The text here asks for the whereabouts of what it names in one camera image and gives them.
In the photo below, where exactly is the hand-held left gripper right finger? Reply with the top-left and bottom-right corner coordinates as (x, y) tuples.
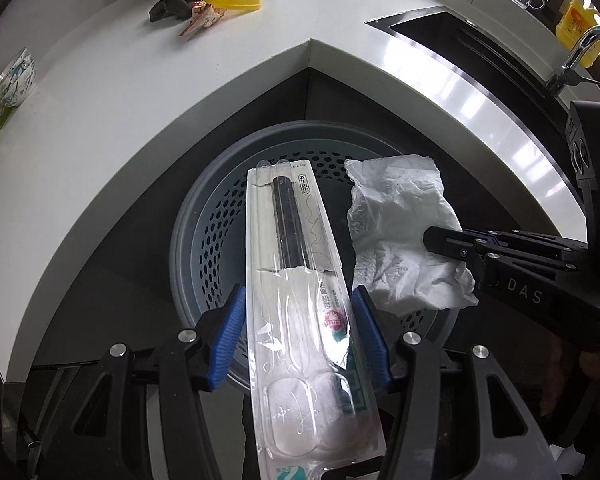
(351, 286), (563, 480)

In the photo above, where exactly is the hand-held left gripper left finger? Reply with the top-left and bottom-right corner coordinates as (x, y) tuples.
(30, 284), (261, 480)

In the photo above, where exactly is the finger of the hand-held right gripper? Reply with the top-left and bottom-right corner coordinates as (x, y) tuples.
(423, 226), (581, 275)
(461, 228), (589, 256)

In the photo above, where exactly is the clear plastic blister pack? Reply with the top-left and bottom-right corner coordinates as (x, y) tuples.
(246, 159), (387, 480)

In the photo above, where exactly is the white tissue paper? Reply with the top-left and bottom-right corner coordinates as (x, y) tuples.
(344, 155), (480, 317)

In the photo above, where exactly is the grey perforated plastic basket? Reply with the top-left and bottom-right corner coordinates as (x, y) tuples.
(169, 121), (461, 393)

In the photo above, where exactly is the metal faucet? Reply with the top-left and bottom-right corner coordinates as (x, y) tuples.
(545, 25), (600, 96)

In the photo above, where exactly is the steel kitchen sink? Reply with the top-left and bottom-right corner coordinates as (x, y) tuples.
(364, 6), (581, 131)

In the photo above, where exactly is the yellow bottle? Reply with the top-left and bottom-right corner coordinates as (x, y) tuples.
(555, 0), (600, 68)

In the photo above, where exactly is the crumpled snack wrapper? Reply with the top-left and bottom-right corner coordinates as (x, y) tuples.
(177, 2), (226, 37)

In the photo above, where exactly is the dark cloth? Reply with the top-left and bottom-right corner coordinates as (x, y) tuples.
(149, 0), (208, 23)

